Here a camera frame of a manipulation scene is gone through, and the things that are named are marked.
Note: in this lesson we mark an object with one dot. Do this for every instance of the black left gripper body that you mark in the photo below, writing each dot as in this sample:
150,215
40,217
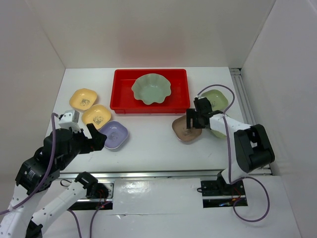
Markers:
81,144

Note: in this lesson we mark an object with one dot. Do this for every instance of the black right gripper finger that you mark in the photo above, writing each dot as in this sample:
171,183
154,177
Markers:
190,118
199,123

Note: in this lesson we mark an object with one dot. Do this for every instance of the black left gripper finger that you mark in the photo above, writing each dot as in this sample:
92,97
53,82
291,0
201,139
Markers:
98,141
92,130

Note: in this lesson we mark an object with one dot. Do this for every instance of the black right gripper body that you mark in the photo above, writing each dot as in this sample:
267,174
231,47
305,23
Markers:
197,113

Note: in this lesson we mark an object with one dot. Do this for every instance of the brown square panda plate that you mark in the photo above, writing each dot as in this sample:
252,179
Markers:
184,134

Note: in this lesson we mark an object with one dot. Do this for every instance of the green square panda plate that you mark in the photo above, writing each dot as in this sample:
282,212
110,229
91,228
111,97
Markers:
217,100
218,134

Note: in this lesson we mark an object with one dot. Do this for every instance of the yellow square panda plate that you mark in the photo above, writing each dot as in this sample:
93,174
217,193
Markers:
83,99
98,115

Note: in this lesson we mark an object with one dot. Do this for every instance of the purple square panda plate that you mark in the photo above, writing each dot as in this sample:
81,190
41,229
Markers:
115,134

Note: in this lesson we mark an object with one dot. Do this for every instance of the large green scalloped bowl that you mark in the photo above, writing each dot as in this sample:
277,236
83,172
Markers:
151,88

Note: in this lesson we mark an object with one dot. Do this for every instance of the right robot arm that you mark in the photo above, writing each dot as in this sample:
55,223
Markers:
248,145

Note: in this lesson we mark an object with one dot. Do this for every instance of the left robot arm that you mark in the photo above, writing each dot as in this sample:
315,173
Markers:
21,219

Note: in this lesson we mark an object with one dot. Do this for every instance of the red plastic bin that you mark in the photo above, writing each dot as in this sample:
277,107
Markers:
122,97

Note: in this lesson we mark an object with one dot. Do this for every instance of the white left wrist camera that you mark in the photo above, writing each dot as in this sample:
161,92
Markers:
69,120

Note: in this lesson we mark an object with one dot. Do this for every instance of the aluminium side rail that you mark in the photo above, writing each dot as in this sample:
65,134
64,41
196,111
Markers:
242,96

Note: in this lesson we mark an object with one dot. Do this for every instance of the aluminium front rail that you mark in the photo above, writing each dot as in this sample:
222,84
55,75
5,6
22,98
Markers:
266,171

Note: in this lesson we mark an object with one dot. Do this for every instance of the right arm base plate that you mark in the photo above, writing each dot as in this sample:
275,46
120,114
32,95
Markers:
216,196

